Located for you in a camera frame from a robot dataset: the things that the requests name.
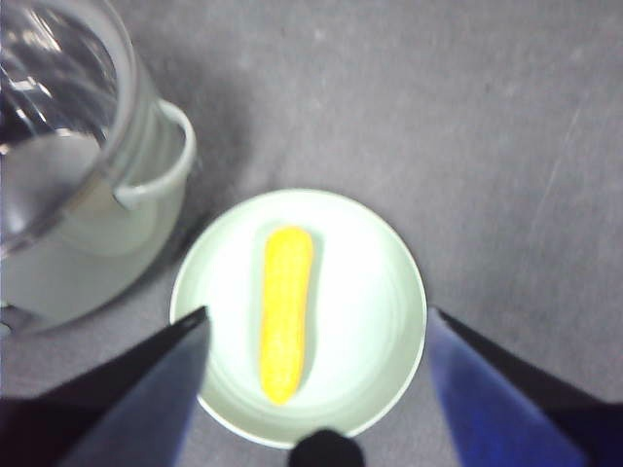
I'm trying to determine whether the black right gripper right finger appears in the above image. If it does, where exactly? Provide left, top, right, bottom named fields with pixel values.
left=426, top=305, right=623, bottom=467

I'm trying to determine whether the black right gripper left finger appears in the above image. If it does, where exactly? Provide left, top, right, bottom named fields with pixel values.
left=0, top=305, right=211, bottom=467

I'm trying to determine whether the yellow corn cob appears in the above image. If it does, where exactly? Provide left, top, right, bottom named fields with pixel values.
left=260, top=226, right=315, bottom=405

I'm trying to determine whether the glass lid with green knob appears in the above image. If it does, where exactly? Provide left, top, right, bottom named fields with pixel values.
left=0, top=0, right=140, bottom=254

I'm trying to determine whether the pale green electric steamer pot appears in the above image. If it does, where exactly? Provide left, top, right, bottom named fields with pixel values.
left=0, top=72, right=199, bottom=337

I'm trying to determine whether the pale green round plate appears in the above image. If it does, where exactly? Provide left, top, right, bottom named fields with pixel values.
left=168, top=188, right=428, bottom=449

